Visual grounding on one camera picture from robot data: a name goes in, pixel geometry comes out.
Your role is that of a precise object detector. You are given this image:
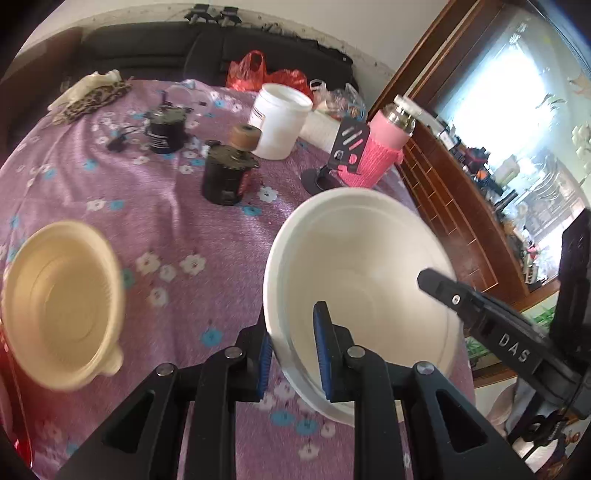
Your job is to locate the black phone stand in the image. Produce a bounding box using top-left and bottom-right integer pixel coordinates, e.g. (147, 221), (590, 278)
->
(301, 118), (370, 195)

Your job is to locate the clear plastic bag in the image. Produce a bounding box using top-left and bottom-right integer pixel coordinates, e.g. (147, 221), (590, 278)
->
(310, 79), (367, 122)

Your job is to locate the black leather sofa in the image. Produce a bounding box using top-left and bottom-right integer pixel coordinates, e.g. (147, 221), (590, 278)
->
(68, 22), (358, 89)

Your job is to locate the black motor with gear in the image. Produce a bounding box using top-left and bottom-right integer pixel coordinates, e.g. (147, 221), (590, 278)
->
(145, 103), (188, 154)

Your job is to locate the maroon armchair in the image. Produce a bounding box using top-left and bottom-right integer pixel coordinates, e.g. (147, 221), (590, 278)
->
(1, 27), (83, 161)

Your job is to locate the white foam bowl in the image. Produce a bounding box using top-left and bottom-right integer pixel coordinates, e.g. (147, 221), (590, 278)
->
(263, 187), (463, 425)

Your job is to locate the purple floral tablecloth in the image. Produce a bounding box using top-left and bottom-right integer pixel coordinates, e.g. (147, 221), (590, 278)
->
(0, 79), (477, 480)

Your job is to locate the white plastic jar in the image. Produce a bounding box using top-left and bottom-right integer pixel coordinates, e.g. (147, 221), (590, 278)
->
(249, 83), (312, 161)

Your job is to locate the red plastic bag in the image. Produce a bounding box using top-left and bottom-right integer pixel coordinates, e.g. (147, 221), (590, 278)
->
(225, 50), (312, 98)

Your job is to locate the white paper roll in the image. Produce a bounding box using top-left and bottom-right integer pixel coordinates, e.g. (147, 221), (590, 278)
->
(300, 111), (341, 153)

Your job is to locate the black motor with brown roll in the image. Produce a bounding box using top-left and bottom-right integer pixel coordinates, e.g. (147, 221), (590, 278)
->
(201, 124), (262, 206)

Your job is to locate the white cloth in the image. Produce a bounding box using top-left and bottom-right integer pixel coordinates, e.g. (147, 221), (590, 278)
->
(47, 69), (122, 112)

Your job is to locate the large red scalloped plate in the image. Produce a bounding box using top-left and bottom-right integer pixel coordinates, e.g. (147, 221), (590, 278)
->
(1, 335), (33, 468)

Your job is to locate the pink knit-sleeved flask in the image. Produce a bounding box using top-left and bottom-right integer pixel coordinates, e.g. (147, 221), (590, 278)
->
(339, 95), (423, 188)

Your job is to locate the leopard print cloth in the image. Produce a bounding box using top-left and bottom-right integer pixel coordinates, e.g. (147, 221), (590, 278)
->
(51, 80), (132, 125)

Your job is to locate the clear glass cup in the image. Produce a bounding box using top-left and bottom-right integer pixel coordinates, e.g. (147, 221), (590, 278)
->
(164, 84), (208, 111)

